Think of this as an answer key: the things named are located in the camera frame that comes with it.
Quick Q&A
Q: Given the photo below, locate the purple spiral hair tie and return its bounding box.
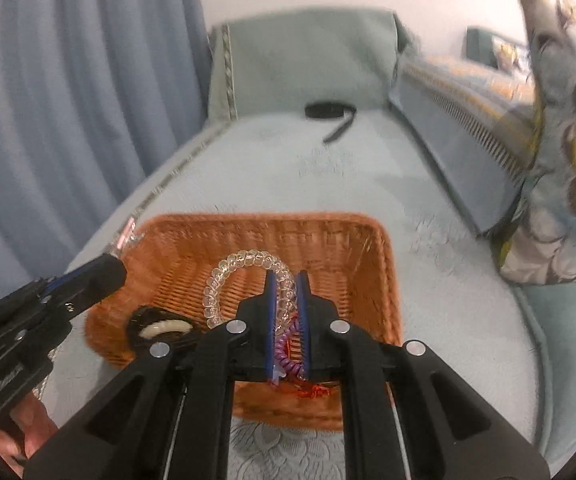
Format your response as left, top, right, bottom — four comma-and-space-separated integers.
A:
273, 327, 307, 380

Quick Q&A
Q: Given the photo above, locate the pink hair clip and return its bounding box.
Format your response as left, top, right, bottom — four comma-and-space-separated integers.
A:
110, 215, 142, 257

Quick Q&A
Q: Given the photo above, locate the red string bracelet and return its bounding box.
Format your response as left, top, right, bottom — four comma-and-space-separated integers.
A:
280, 317, 341, 402

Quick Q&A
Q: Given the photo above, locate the large floral pillow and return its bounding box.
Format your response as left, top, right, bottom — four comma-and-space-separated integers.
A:
497, 0, 576, 287

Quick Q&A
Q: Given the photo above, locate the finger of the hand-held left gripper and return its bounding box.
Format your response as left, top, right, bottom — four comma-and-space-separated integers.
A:
62, 260, 130, 317
42, 253, 122, 302

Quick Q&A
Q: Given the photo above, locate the brown wicker basket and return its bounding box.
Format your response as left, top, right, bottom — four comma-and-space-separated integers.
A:
84, 212, 405, 432

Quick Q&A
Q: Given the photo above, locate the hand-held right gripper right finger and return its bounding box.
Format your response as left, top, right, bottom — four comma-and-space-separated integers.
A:
295, 270, 551, 480

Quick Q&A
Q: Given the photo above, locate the person's left hand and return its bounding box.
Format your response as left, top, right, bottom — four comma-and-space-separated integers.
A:
0, 392, 60, 467

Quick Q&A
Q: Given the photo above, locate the blue curtain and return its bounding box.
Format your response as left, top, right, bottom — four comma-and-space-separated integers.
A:
0, 0, 210, 303

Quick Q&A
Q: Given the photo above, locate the striped teal back cushion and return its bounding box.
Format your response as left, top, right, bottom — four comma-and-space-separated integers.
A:
388, 54, 540, 237

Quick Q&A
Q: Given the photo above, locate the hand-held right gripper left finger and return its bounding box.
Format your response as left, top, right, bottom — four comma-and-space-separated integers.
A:
23, 270, 279, 480

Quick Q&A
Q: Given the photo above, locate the black watch strap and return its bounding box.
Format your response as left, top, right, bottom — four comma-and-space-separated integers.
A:
126, 305, 201, 356

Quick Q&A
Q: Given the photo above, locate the plain teal cushion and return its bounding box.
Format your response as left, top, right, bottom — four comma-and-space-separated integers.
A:
512, 274, 576, 463

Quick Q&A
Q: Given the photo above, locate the cream spiral hair tie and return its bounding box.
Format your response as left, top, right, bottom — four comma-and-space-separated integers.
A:
140, 319, 194, 339

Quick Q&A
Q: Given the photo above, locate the clear spiral hair tie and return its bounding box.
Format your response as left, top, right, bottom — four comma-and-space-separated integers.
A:
202, 249, 300, 333

